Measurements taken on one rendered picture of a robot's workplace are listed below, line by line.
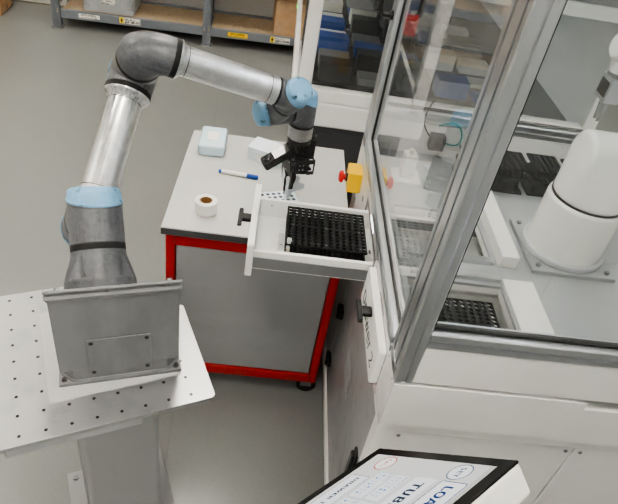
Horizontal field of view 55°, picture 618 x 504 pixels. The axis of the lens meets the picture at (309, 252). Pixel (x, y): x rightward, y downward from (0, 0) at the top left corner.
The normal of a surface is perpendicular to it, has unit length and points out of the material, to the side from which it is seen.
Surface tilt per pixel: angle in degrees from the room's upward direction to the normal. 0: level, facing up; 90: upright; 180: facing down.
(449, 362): 90
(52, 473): 0
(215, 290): 90
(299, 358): 90
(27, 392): 0
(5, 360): 0
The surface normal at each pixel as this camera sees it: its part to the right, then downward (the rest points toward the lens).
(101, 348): 0.29, 0.64
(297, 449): 0.15, -0.77
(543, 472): -0.01, 0.63
